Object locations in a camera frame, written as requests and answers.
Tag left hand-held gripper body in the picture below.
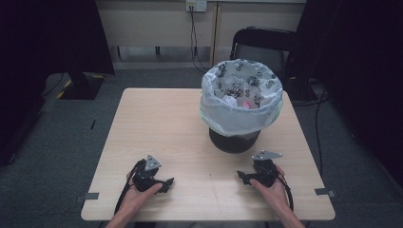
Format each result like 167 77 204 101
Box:
131 154 166 194

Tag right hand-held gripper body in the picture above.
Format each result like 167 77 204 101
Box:
251 150 283 188

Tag person's left hand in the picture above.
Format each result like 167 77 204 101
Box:
125 170 163 214

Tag person's right hand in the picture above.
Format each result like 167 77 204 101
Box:
249 164 289 208

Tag black trash bin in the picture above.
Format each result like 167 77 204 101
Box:
207 125 261 155

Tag white panda print bin bag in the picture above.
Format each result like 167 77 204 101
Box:
199 58 284 138

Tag grey tape strip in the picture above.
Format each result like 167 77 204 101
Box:
75 192 101 203
314 187 336 198

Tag crumpled white paper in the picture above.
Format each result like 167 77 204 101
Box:
221 94 240 110

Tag black stand base striped tape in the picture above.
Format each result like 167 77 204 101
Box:
55 70 106 101

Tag black chair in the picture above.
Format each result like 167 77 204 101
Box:
229 26 299 80

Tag dark curtain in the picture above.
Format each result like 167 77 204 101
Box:
286 0 403 188
0 0 116 165

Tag white cabinet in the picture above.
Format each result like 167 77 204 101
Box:
94 0 308 69

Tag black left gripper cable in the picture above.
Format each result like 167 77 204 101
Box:
113 159 147 216

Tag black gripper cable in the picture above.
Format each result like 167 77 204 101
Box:
276 169 295 213
113 159 147 216

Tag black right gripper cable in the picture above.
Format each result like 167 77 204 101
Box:
276 169 295 213

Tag black floor cable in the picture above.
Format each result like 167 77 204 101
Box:
291 80 331 179

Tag black wall socket cables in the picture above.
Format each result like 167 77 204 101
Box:
188 7 211 74

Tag white wall socket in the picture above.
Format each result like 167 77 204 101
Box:
185 0 208 13

